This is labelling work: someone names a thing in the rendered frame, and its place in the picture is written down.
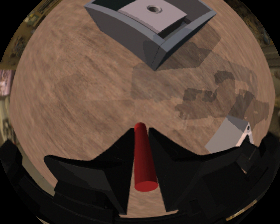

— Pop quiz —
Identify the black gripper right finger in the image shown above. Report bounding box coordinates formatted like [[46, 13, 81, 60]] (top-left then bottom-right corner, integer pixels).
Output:
[[148, 127, 242, 213]]

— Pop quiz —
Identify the red peg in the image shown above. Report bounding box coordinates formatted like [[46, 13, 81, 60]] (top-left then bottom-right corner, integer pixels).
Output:
[[133, 121, 159, 192]]

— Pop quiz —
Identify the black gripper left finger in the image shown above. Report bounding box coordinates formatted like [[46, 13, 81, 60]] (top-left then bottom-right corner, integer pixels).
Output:
[[44, 128, 135, 216]]

